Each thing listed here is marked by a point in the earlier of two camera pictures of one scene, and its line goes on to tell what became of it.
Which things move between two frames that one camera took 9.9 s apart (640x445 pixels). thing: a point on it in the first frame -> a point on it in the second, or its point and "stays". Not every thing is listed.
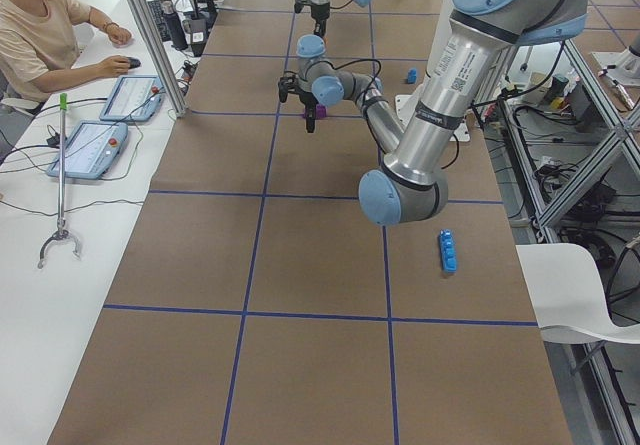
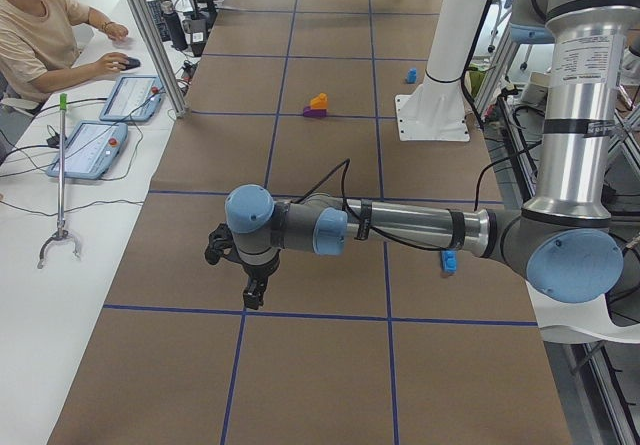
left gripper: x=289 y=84 -> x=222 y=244
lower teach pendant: x=92 y=149 stays
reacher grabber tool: x=60 y=230 stays
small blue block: x=412 y=76 stays
